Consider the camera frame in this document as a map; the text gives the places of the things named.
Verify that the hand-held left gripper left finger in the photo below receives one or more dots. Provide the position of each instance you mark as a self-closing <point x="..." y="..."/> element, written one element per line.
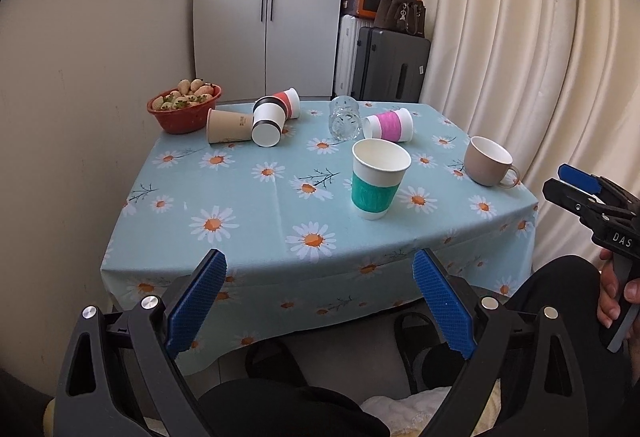
<point x="195" y="304"/>

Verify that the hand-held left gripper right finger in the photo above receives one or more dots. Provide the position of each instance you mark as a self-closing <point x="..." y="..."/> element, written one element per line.
<point x="445" y="304"/>

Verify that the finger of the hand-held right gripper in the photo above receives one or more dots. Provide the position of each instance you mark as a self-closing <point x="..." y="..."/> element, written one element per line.
<point x="580" y="179"/>
<point x="570" y="199"/>

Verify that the green sleeve paper cup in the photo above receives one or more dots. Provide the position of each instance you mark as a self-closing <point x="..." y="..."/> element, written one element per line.
<point x="375" y="189"/>

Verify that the brown paper cup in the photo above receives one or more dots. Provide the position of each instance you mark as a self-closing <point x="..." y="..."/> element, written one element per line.
<point x="227" y="127"/>

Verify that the pink sleeve paper cup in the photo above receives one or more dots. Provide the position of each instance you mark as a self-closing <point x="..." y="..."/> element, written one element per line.
<point x="387" y="126"/>

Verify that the black sleeve paper cup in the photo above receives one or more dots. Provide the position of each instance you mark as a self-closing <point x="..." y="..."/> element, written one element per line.
<point x="267" y="124"/>

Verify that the red sleeve paper cup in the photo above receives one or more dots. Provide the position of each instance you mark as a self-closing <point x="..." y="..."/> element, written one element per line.
<point x="290" y="99"/>

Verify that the person's right hand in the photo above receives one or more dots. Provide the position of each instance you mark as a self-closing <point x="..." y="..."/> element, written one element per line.
<point x="607" y="292"/>

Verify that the beige ceramic mug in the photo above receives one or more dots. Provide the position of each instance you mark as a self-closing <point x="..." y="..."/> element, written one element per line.
<point x="482" y="164"/>

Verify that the blue daisy tablecloth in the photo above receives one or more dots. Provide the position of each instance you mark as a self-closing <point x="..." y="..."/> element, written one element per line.
<point x="250" y="207"/>

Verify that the cream fuzzy cloth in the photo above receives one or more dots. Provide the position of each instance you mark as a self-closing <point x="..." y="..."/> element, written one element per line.
<point x="400" y="412"/>

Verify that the person's left leg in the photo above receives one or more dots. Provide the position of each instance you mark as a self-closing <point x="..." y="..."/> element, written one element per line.
<point x="280" y="412"/>

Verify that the person's leg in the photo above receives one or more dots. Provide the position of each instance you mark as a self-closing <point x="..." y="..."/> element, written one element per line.
<point x="590" y="367"/>
<point x="280" y="412"/>

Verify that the person's right leg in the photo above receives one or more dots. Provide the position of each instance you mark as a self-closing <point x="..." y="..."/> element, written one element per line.
<point x="590" y="367"/>

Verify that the cream curtain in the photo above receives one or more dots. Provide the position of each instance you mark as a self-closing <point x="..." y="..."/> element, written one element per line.
<point x="525" y="42"/>

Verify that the red plastic bowl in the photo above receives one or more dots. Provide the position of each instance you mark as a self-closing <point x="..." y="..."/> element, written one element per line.
<point x="180" y="119"/>

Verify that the pile of pale fruits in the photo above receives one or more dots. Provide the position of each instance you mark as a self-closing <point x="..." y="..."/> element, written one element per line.
<point x="187" y="94"/>

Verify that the clear glass tumbler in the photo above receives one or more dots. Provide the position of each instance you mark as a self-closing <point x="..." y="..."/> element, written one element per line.
<point x="345" y="119"/>

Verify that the grey suitcase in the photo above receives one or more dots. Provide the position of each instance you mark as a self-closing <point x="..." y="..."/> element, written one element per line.
<point x="395" y="67"/>

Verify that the brown handbag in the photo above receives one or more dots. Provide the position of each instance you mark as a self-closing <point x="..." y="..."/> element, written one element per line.
<point x="400" y="19"/>

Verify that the white suitcase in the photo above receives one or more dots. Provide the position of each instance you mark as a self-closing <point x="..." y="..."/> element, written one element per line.
<point x="346" y="57"/>

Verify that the white two-door cabinet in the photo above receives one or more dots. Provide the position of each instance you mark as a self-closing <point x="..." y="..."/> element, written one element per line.
<point x="230" y="17"/>

